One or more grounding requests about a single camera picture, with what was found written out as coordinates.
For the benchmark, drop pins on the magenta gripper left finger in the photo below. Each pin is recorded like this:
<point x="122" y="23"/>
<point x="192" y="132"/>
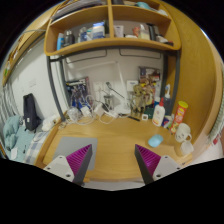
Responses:
<point x="72" y="167"/>

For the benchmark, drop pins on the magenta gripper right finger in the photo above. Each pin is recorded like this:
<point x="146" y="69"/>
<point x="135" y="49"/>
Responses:
<point x="152" y="166"/>

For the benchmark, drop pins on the grey mouse pad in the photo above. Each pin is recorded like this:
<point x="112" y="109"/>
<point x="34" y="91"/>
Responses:
<point x="68" y="145"/>

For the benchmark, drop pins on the white mug with print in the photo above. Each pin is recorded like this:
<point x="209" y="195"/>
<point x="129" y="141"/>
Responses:
<point x="183" y="133"/>

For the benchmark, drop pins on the white lotion pump bottle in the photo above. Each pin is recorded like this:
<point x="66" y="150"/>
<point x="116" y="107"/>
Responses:
<point x="159" y="113"/>

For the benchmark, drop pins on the small white desk clock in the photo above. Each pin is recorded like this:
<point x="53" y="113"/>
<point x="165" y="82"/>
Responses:
<point x="145" y="117"/>

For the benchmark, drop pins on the red yellow chips can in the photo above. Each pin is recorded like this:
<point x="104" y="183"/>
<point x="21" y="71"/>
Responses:
<point x="179" y="115"/>

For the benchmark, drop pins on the black backpack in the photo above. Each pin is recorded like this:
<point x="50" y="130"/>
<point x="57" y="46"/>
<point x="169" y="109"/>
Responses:
<point x="32" y="121"/>

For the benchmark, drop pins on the teal blanket on bed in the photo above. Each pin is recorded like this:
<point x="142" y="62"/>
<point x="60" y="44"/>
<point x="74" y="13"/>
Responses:
<point x="17" y="138"/>

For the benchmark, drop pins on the spray bottle white top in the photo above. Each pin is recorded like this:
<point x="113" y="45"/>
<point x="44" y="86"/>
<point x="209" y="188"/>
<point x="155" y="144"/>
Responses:
<point x="167" y="99"/>

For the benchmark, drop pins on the blue box on shelf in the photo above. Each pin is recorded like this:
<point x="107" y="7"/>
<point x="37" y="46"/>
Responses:
<point x="98" y="30"/>

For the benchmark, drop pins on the white power adapter with cables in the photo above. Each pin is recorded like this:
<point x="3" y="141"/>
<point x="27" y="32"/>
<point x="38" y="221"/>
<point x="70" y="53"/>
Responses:
<point x="89" y="111"/>

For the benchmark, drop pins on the wooden wall shelf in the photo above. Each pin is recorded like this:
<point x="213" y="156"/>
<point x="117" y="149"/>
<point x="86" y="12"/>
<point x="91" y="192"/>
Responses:
<point x="112" y="13"/>

